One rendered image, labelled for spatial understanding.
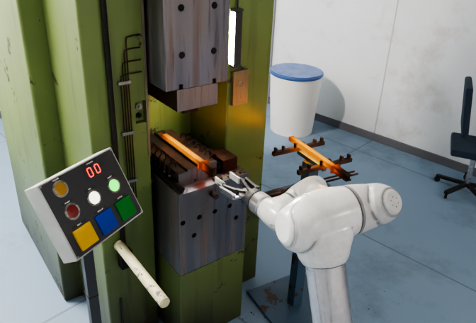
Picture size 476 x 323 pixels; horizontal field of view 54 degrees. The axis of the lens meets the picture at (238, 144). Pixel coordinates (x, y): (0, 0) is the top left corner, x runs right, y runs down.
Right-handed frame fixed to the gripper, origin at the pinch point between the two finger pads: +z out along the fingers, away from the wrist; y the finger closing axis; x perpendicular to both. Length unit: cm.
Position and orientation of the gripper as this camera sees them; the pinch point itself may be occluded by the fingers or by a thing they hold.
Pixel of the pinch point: (226, 179)
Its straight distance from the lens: 196.5
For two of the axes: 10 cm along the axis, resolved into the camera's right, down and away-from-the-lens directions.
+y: 8.0, -2.3, 5.5
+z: -6.0, -3.6, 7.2
